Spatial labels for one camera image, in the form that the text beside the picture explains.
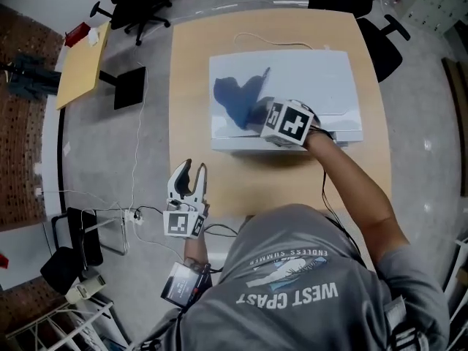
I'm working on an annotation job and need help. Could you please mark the dark grey hanging jacket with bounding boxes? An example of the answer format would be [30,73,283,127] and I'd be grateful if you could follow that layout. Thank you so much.
[5,53,61,100]

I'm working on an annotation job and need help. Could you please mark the white board with red sticker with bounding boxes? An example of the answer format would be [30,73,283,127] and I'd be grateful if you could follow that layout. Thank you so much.
[0,228,70,292]

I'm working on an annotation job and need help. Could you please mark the person's left forearm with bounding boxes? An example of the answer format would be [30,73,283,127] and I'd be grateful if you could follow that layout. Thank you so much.
[182,236,209,270]

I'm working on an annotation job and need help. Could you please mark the person's right forearm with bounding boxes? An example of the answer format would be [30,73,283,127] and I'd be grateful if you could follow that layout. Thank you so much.
[303,132,396,233]

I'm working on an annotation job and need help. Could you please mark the black folding chair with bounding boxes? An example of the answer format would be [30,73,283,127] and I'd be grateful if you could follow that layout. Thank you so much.
[39,206,129,295]

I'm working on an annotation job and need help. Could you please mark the black mesh office chair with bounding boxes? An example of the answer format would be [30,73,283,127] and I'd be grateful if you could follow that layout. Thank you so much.
[89,0,173,47]

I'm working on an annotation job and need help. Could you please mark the small wooden side table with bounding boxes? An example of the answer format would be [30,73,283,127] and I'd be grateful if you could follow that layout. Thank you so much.
[55,20,147,111]

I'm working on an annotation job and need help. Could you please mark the white wire shelf rack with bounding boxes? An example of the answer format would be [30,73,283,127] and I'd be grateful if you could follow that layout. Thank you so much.
[0,298,132,351]
[442,238,468,328]

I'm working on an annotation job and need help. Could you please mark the white lockers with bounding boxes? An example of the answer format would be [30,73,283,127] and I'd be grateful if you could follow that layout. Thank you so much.
[404,0,468,36]

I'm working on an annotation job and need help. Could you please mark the beige desktop device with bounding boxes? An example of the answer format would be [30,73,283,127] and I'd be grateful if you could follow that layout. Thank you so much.
[64,273,107,305]

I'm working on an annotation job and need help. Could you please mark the white power strip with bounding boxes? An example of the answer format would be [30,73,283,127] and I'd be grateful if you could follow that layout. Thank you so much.
[122,208,144,226]

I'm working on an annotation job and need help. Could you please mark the long white floor cable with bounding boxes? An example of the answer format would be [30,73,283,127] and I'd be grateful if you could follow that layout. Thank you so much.
[126,61,148,211]

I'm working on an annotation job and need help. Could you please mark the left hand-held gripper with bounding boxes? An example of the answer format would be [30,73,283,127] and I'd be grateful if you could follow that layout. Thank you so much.
[162,159,212,240]

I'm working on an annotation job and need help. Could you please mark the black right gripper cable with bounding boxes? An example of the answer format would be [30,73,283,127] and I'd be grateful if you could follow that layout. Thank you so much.
[320,166,366,266]

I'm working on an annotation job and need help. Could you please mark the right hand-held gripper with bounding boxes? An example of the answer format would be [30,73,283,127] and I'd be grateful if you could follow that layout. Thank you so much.
[255,96,323,149]

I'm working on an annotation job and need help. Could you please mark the black coat rack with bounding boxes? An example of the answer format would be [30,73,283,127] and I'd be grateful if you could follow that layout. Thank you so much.
[0,60,23,83]

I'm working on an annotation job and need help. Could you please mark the wooden steps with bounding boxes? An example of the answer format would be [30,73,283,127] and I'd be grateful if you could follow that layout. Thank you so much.
[440,56,468,197]

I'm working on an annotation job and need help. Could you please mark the red box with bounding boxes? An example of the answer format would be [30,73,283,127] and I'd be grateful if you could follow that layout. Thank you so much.
[64,22,91,46]

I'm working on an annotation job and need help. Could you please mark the person in grey shirt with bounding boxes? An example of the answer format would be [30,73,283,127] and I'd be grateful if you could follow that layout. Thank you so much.
[137,203,450,351]

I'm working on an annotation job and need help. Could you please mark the black office chair with armrests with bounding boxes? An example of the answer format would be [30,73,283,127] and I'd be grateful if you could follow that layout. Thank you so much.
[356,12,411,83]

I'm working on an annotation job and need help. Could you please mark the black floor cable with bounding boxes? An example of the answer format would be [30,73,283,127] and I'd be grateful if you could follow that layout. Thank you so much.
[137,205,238,238]

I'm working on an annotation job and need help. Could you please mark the blue cloth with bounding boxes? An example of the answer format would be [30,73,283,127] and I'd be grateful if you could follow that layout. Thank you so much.
[212,67,272,130]

